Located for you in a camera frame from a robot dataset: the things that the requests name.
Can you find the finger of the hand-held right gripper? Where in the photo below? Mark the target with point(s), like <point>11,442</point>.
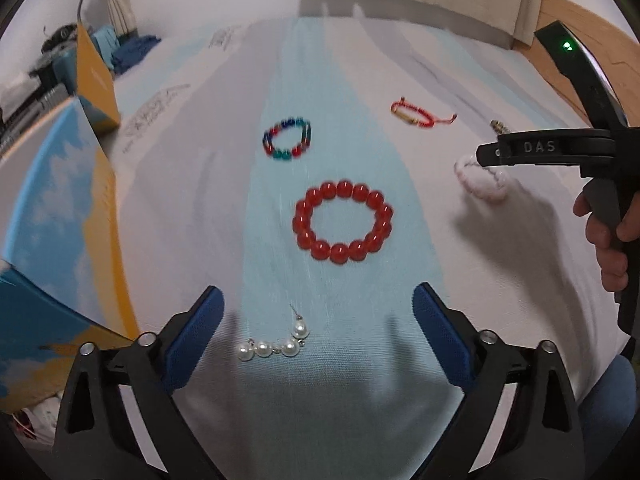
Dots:
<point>540,148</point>

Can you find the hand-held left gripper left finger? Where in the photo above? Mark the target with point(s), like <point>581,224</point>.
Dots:
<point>195,340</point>

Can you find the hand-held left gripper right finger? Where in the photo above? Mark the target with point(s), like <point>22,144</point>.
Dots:
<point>440,335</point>

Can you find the pearl earring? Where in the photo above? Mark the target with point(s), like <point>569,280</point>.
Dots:
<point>290,346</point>

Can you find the person's right hand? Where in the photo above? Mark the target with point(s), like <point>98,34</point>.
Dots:
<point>607,260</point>

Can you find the small gold trinket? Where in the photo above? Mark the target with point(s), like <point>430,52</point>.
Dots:
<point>497,125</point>

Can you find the person's leg in jeans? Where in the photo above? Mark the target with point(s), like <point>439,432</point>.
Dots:
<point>607,410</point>

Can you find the striped light blue bed sheet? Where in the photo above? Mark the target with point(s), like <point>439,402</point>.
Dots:
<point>350,85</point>

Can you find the sky print cardboard box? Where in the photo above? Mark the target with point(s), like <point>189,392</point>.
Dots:
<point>50,200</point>

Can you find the orange cardboard box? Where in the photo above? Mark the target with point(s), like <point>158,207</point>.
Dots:
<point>92,80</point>

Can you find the dark blue clothing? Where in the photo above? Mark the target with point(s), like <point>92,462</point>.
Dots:
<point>132,52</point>

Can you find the teal box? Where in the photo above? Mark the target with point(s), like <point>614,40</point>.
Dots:
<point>65,72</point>

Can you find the light blue cloth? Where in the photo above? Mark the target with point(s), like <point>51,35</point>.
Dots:
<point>104,42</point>

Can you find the wooden bed frame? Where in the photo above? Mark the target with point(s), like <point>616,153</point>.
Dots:
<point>612,35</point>

